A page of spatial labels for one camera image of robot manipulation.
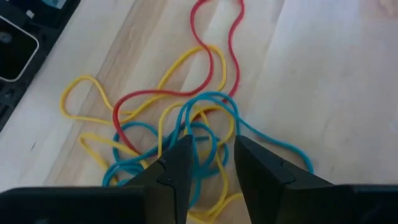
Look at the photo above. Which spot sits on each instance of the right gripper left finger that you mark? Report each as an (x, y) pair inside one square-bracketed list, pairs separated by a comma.
[(171, 193)]

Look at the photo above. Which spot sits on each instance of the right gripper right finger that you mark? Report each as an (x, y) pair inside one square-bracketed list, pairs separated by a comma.
[(264, 186)]

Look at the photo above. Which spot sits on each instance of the red rubber band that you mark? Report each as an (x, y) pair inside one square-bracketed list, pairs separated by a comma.
[(161, 92)]

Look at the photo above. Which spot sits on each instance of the yellow rubber band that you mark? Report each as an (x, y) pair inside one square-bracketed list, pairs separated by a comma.
[(63, 104), (224, 183), (161, 124), (93, 135)]

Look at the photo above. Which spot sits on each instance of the teal rubber band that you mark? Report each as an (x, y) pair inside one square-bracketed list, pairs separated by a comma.
[(280, 143), (124, 169), (136, 124)]

